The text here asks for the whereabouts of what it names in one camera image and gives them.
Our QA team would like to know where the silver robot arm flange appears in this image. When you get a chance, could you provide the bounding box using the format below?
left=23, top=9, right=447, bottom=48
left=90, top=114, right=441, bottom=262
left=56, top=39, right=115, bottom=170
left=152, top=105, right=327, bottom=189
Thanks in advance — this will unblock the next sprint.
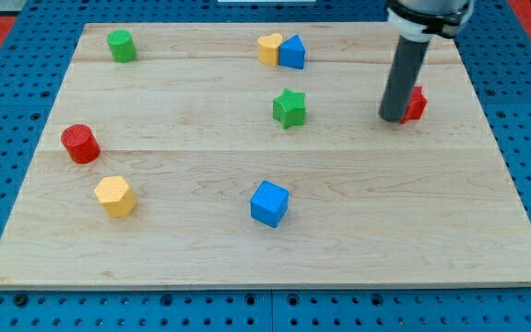
left=385, top=0, right=475, bottom=42

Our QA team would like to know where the green star block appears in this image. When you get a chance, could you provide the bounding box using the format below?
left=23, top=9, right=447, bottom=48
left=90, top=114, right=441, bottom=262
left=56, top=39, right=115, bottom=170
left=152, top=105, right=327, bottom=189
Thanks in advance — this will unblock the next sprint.
left=272, top=89, right=306, bottom=129

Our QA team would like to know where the red star block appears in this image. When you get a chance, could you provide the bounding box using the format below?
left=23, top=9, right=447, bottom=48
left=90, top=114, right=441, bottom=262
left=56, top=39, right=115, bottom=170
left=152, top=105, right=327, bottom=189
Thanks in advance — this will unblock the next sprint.
left=400, top=86, right=428, bottom=125

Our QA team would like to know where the blue cube block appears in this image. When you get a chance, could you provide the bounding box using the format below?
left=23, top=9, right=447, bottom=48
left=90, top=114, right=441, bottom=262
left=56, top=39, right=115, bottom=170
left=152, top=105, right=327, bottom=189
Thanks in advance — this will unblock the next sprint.
left=250, top=180, right=289, bottom=228

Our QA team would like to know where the wooden board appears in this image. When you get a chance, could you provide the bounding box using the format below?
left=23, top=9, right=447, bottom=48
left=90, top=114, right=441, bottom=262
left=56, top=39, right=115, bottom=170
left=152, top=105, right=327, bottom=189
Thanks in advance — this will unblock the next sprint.
left=0, top=22, right=531, bottom=291

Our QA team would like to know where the blue triangle block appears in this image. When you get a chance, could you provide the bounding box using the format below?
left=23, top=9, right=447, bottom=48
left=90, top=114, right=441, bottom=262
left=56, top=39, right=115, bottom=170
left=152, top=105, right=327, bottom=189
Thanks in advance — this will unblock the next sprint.
left=278, top=35, right=306, bottom=69

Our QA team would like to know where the yellow heart block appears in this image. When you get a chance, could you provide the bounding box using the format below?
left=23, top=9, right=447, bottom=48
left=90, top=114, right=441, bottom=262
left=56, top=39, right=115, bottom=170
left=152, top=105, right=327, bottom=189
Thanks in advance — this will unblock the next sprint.
left=257, top=32, right=283, bottom=66

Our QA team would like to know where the yellow hexagon block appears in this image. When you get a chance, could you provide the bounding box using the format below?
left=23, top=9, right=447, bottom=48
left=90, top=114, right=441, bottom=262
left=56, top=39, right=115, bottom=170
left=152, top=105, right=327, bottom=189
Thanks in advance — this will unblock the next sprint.
left=94, top=175, right=136, bottom=218

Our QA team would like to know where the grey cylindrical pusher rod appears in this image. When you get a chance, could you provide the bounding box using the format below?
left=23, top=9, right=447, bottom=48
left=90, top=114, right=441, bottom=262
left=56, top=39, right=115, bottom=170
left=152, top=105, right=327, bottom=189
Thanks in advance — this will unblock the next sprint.
left=379, top=37, right=430, bottom=123

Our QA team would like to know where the red cylinder block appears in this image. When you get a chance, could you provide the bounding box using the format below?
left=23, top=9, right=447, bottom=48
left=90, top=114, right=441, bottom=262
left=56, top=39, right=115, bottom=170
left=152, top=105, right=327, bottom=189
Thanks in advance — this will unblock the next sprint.
left=61, top=124, right=100, bottom=164

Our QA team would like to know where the green cylinder block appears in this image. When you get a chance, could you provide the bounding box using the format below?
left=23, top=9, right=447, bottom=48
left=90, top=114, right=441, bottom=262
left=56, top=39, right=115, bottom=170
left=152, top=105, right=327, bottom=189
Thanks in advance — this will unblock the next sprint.
left=107, top=29, right=136, bottom=63

